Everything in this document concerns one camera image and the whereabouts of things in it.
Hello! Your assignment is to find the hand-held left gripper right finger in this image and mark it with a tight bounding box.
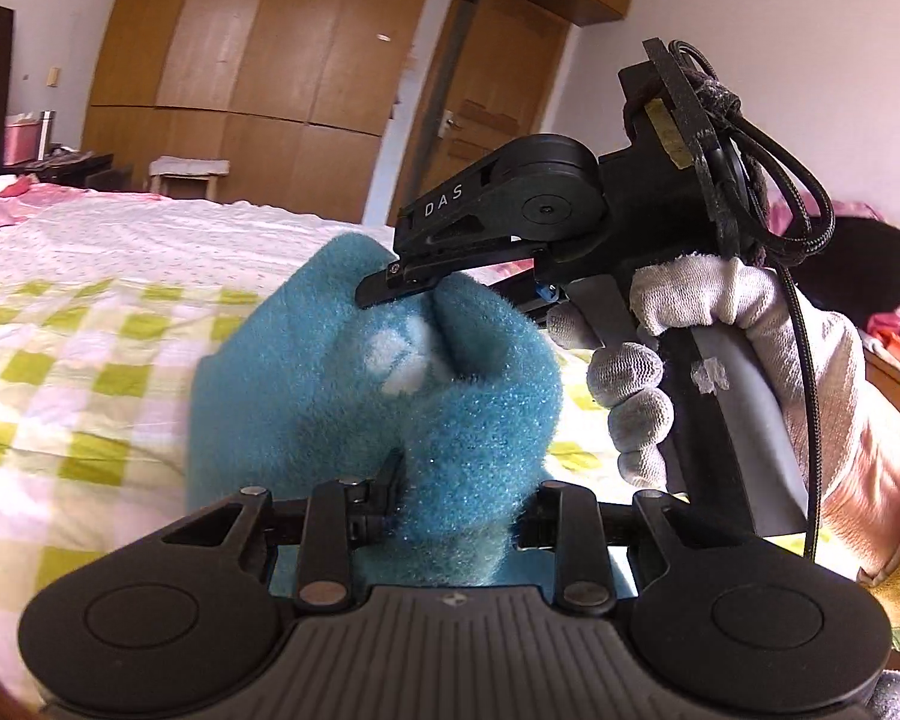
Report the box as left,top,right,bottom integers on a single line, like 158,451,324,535
514,481,736,614

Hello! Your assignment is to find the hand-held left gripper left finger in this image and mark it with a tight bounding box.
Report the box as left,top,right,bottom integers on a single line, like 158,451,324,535
161,448,407,614

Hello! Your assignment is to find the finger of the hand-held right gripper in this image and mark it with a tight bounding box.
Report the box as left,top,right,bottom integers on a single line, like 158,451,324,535
487,259,571,327
356,154,522,310

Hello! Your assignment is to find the blue fuzzy sweater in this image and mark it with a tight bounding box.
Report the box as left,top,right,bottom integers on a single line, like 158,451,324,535
187,232,565,590

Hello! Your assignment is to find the person's right hand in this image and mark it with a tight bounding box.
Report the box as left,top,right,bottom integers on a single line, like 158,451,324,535
546,253,900,578

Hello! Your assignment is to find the wooden door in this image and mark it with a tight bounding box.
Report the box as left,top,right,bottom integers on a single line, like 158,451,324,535
412,0,571,226

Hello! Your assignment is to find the wooden wardrobe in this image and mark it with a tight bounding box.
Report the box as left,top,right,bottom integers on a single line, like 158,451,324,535
82,0,451,226

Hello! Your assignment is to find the wooden stool with white cushion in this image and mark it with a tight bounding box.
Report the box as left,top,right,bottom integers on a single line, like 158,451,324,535
148,156,230,202

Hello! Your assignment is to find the white floral bed sheet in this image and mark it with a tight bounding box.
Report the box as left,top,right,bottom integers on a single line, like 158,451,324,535
0,191,398,297

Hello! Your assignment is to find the dark nightstand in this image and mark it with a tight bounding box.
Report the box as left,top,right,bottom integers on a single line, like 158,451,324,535
4,152,115,190

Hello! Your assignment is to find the pink storage box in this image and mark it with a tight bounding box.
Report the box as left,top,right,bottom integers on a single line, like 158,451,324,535
5,114,42,164

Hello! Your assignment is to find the black braided cable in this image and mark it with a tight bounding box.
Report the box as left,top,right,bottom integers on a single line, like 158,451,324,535
671,41,839,563

